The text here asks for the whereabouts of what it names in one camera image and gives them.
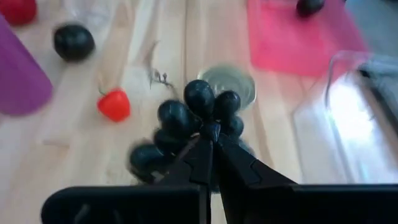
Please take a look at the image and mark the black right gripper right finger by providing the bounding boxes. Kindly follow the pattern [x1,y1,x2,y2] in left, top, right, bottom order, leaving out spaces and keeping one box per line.
[216,133,296,224]

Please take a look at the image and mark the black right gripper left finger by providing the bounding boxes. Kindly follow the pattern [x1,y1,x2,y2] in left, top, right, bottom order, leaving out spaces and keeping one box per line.
[160,132,214,224]

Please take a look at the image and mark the black grape bunch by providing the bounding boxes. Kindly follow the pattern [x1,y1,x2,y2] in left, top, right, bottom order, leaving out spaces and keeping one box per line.
[126,79,254,192]

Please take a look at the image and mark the gold-lid can red label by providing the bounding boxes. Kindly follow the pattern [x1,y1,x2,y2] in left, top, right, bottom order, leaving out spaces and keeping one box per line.
[197,64,257,110]

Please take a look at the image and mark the small red strawberry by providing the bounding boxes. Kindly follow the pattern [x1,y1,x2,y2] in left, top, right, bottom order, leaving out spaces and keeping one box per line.
[96,81,131,123]

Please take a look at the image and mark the clear bottle black lid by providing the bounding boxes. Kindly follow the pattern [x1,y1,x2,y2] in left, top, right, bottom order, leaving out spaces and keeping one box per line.
[60,0,122,32]

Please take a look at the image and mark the magenta plastic water bottle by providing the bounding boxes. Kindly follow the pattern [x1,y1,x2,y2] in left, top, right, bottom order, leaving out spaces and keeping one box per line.
[0,14,54,116]

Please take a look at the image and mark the pink plastic tray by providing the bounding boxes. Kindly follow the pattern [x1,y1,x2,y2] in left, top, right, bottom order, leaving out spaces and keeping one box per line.
[247,0,368,78]

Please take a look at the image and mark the clear plastic bin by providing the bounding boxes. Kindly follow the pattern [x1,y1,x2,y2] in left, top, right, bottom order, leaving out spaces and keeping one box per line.
[292,51,398,184]

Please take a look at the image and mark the black plum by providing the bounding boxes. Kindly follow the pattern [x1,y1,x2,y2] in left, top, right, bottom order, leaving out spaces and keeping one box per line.
[52,24,96,62]

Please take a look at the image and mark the red round fruit green leaves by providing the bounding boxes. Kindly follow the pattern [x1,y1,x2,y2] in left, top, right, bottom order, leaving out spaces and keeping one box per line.
[0,0,38,26]

